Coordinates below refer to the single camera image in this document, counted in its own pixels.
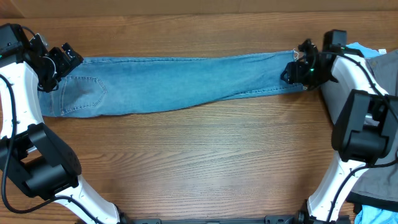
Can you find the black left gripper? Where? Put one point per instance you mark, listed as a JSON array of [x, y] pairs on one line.
[[66, 65]]

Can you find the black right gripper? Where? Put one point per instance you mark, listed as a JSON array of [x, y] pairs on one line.
[[294, 71]]

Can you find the light blue denim jeans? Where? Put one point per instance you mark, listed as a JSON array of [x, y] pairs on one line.
[[114, 86]]

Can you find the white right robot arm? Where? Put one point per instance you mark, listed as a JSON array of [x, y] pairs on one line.
[[364, 119]]

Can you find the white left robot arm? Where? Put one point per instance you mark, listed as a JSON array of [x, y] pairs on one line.
[[33, 157]]

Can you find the light blue garment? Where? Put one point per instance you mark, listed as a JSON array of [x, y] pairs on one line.
[[367, 52]]

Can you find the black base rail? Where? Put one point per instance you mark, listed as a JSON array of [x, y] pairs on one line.
[[211, 221]]

